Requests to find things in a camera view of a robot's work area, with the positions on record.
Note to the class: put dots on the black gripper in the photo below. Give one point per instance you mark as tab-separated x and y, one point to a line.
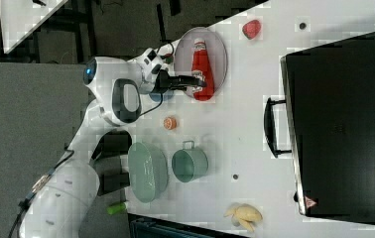
165	82

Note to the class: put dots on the red ketchup bottle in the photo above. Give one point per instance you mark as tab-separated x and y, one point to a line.
201	70

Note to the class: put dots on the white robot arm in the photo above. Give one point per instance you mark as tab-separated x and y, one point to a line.
58	202

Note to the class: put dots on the grey oval plate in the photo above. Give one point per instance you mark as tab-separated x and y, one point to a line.
216	51

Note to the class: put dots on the blue bowl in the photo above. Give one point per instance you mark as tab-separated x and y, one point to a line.
157	97

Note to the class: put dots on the small dark red fruit toy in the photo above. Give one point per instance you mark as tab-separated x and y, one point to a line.
170	60

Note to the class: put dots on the green oval bowl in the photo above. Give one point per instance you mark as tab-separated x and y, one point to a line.
148	171

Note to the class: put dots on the red strawberry toy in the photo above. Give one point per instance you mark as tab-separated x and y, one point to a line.
251	29

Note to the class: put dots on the black lower table clamp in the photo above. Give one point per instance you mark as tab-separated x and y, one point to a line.
111	183

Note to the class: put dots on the green marker pen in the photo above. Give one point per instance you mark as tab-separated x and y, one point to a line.
116	208

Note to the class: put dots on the dark teal crate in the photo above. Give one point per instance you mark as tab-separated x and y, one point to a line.
144	227

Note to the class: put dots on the yellow banana bunch toy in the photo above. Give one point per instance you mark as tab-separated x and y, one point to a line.
244	215

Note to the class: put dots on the white background table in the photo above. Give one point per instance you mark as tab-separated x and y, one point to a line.
20	18

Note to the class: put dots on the black oven appliance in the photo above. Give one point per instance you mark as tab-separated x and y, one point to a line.
330	102

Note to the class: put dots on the green mug with handle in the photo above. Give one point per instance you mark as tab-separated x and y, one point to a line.
190	162

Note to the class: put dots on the black oven door handle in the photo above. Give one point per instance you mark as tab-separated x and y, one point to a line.
270	127

